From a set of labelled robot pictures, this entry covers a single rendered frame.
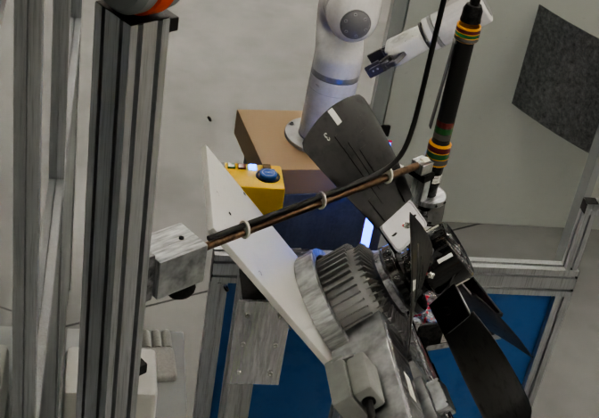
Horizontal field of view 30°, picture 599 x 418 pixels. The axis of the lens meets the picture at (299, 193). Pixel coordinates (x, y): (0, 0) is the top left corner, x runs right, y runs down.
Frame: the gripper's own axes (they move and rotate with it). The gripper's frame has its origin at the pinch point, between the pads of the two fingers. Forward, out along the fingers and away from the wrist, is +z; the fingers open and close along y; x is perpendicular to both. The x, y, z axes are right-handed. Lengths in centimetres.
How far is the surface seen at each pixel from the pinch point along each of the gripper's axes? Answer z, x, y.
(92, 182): 13, -39, 127
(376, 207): -6, 3, 79
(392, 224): -6, 8, 78
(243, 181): 28, -2, 43
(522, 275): -10, 59, 21
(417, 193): -12, 7, 73
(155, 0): -13, -57, 135
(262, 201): 27, 4, 44
